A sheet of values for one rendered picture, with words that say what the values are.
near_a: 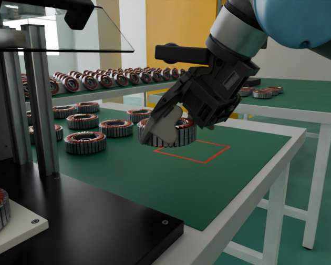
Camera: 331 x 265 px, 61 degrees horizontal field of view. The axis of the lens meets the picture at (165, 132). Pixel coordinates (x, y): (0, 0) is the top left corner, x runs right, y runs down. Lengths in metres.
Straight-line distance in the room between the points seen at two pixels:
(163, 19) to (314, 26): 3.89
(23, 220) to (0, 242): 0.05
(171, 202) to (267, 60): 4.97
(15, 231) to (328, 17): 0.42
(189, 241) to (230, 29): 0.29
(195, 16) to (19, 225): 3.60
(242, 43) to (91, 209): 0.33
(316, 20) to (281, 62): 5.06
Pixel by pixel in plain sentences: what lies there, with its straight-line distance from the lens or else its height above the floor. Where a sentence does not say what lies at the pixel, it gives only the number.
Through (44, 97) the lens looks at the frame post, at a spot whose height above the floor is 0.92.
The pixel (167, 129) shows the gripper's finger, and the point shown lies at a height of 0.89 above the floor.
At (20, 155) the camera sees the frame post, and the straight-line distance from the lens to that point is 0.69.
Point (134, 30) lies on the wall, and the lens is 6.91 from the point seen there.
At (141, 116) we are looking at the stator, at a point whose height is 0.78.
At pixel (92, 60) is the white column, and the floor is 0.93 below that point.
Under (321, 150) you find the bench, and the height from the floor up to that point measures 0.56.
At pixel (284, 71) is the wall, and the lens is 5.32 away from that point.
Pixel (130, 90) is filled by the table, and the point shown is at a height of 0.73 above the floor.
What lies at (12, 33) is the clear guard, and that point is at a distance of 0.29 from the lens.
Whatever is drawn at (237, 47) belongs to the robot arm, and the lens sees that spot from 0.40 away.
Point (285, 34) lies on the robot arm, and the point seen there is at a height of 1.02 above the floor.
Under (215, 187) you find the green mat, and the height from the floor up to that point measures 0.75.
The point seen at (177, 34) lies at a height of 1.26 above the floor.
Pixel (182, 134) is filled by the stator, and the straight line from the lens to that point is 0.48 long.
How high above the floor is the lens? 1.00
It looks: 16 degrees down
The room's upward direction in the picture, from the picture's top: straight up
